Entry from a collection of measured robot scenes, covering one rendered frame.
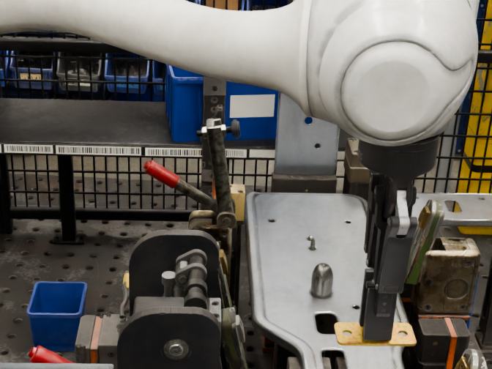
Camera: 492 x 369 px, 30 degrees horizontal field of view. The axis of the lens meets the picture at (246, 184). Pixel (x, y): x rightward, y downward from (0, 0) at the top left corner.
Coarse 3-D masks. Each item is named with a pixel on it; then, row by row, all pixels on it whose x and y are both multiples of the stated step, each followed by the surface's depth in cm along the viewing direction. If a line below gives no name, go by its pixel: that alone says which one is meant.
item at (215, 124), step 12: (216, 120) 138; (204, 132) 137; (216, 132) 136; (228, 132) 137; (216, 144) 136; (216, 156) 137; (216, 168) 138; (216, 180) 139; (228, 180) 142; (216, 192) 140; (228, 192) 140; (228, 204) 141
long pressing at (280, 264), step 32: (256, 192) 164; (256, 224) 154; (288, 224) 154; (320, 224) 154; (352, 224) 155; (256, 256) 144; (288, 256) 145; (320, 256) 145; (352, 256) 146; (256, 288) 136; (288, 288) 137; (352, 288) 137; (256, 320) 129; (288, 320) 129; (352, 320) 130; (320, 352) 123; (352, 352) 123; (384, 352) 124
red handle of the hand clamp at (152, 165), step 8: (152, 160) 139; (152, 168) 139; (160, 168) 139; (152, 176) 140; (160, 176) 139; (168, 176) 140; (176, 176) 140; (168, 184) 140; (176, 184) 140; (184, 184) 141; (184, 192) 141; (192, 192) 141; (200, 192) 142; (200, 200) 142; (208, 200) 142; (208, 208) 142; (216, 208) 142
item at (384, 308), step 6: (384, 288) 90; (390, 288) 90; (396, 288) 90; (378, 294) 93; (384, 294) 93; (390, 294) 93; (378, 300) 93; (384, 300) 93; (390, 300) 93; (378, 306) 93; (384, 306) 93; (390, 306) 93; (378, 312) 94; (384, 312) 94
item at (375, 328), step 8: (368, 288) 94; (368, 296) 94; (392, 296) 94; (368, 304) 94; (392, 304) 95; (368, 312) 95; (392, 312) 95; (368, 320) 95; (376, 320) 95; (384, 320) 95; (392, 320) 95; (368, 328) 96; (376, 328) 96; (384, 328) 96; (392, 328) 96; (368, 336) 96; (376, 336) 96; (384, 336) 96
